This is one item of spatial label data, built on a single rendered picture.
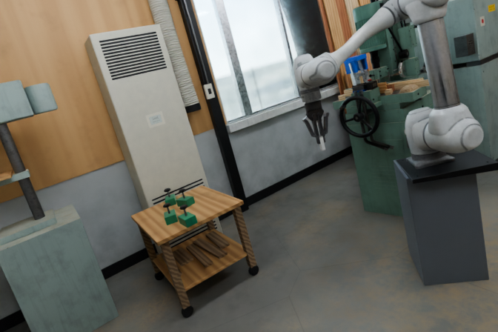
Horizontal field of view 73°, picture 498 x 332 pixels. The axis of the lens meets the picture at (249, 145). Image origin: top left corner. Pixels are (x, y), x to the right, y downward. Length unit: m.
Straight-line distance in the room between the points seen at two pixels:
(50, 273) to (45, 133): 1.01
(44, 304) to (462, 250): 2.29
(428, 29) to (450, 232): 0.97
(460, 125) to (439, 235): 0.59
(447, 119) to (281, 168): 2.28
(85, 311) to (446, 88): 2.32
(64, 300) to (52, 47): 1.72
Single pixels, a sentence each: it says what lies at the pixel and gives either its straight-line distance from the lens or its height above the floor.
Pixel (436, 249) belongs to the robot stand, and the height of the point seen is 0.20.
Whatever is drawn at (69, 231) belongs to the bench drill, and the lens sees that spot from 2.33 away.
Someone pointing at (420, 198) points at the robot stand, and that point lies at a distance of 1.86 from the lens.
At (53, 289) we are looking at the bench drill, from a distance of 2.43.
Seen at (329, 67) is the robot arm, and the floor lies 1.22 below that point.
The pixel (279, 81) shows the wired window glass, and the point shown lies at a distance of 3.73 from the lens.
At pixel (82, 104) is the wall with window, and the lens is 2.87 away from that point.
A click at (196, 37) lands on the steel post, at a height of 1.68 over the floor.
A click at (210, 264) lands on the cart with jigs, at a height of 0.19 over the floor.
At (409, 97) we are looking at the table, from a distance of 2.38.
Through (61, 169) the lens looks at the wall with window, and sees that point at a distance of 2.87.
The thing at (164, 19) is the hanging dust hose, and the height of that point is 1.85.
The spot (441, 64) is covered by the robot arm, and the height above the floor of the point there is 1.11.
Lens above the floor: 1.28
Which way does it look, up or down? 12 degrees down
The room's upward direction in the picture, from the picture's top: 15 degrees counter-clockwise
